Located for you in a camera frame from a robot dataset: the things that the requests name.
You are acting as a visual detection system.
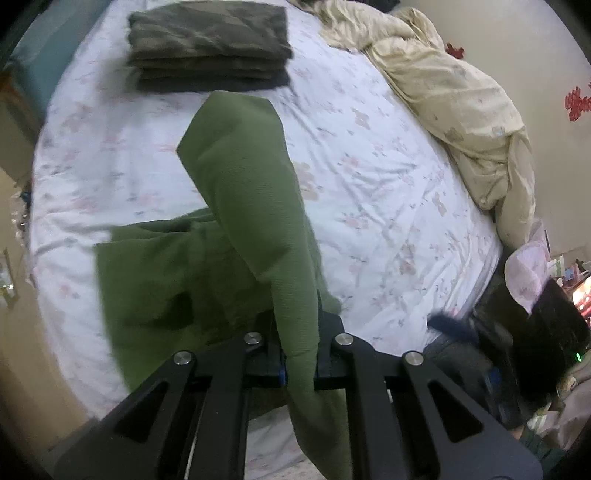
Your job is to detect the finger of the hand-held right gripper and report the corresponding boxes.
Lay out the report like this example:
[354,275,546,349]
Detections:
[429,313,480,346]

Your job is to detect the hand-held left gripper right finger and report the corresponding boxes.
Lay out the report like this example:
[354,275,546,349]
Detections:
[314,288,544,480]

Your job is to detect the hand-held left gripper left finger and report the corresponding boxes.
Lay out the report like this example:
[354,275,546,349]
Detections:
[53,311,287,480]

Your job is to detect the green pants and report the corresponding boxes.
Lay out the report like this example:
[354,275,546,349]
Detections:
[95,91,354,480]

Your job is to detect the folded dark grey pants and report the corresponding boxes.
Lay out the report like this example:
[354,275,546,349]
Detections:
[136,69,291,94]

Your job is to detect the folded olive pants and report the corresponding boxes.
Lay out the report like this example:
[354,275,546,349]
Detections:
[129,55,290,78]

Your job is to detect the grey cloth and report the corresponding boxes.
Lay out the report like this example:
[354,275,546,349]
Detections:
[422,332,488,372]

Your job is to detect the pink floral pillow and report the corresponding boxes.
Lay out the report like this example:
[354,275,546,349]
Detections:
[504,222,551,315]

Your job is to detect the white floral bed sheet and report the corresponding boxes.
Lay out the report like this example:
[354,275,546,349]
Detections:
[28,0,505,472]

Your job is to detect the cream printed duvet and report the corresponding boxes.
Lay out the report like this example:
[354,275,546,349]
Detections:
[318,0,536,247]

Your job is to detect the large red wall decoration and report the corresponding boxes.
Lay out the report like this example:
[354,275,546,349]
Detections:
[564,80,591,123]

